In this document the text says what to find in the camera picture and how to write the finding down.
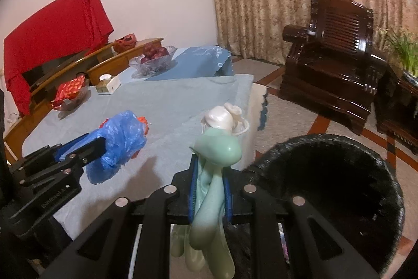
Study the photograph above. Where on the dark wooden side table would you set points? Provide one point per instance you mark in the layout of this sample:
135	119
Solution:
398	109

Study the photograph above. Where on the blue cloth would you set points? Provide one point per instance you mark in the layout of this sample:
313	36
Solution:
196	63

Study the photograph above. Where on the green rubber glove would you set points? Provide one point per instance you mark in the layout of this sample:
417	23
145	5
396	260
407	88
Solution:
212	200

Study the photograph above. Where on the cream scalloped tablecloth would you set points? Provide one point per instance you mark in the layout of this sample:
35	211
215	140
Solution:
259	102

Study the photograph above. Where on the dark red apple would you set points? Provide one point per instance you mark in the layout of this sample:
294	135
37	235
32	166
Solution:
162	52
151	50

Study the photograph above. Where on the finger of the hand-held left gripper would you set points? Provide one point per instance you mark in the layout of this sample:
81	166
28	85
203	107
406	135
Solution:
73	145
94	148

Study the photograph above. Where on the glass fruit bowl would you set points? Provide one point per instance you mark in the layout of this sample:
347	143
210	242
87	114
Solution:
152	66

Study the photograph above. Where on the black television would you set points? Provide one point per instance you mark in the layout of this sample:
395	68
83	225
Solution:
42	69

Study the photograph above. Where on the white tissue box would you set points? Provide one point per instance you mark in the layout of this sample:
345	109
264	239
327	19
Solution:
109	86

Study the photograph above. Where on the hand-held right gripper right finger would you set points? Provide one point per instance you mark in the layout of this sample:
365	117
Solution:
227	197

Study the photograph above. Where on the trash bin with black bag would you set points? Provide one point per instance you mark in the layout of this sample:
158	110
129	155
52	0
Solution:
326	174

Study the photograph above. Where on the dark wooden armchair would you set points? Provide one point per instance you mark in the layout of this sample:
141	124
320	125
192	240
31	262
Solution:
333	63

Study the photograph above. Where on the red cloth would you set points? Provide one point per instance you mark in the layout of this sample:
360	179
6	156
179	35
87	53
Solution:
49	27

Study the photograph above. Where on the red patterned packet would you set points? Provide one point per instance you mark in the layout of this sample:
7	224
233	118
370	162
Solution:
68	91

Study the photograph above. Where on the red mesh bag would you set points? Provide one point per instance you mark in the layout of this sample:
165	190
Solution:
125	43

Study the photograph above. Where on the blue plastic bag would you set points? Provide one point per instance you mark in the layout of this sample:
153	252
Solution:
117	145

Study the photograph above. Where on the orange bubble wrap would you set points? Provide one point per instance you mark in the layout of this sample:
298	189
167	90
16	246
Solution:
142	125

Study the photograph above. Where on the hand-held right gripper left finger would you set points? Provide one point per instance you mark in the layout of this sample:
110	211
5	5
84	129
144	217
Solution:
192	190

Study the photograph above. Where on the green potted plant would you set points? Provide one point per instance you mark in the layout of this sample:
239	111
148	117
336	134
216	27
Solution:
403	50

